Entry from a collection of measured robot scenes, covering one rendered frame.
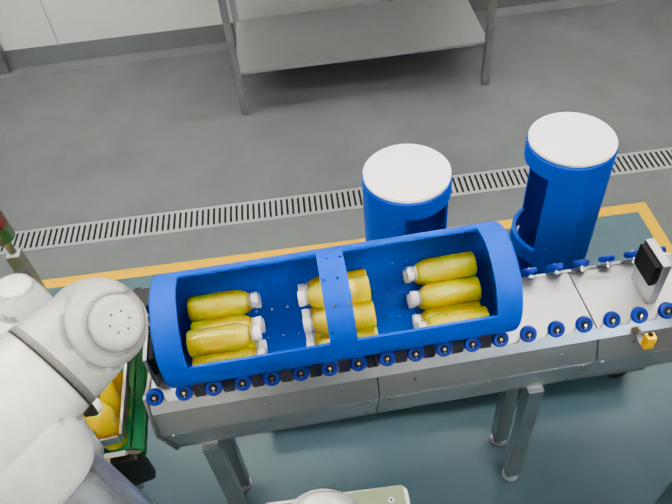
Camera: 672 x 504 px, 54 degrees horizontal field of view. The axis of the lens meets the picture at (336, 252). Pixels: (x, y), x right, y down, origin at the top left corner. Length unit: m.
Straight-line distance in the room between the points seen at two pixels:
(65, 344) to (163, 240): 2.75
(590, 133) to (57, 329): 1.86
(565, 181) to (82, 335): 1.72
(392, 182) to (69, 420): 1.44
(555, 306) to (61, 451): 1.42
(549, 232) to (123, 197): 2.38
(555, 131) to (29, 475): 1.89
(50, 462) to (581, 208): 1.86
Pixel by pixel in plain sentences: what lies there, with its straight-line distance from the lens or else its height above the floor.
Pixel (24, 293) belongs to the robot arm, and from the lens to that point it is 1.36.
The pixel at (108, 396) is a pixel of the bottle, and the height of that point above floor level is 1.03.
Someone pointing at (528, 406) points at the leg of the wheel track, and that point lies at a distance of 2.19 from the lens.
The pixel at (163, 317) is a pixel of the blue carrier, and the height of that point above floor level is 1.22.
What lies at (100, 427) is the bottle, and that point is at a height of 1.02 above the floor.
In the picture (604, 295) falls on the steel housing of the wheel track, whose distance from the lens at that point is 1.99.
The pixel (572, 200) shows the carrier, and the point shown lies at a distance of 2.29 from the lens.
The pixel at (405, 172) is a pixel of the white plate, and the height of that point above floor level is 1.04.
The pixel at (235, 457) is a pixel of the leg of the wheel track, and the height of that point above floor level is 0.27.
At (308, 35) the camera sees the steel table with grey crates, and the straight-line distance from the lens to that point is 4.35.
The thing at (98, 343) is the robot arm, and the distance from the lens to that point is 0.80.
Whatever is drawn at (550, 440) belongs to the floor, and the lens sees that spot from 2.77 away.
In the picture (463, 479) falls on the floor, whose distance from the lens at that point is 2.65.
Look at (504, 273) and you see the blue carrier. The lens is 1.61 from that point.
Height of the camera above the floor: 2.42
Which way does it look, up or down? 47 degrees down
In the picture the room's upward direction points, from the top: 6 degrees counter-clockwise
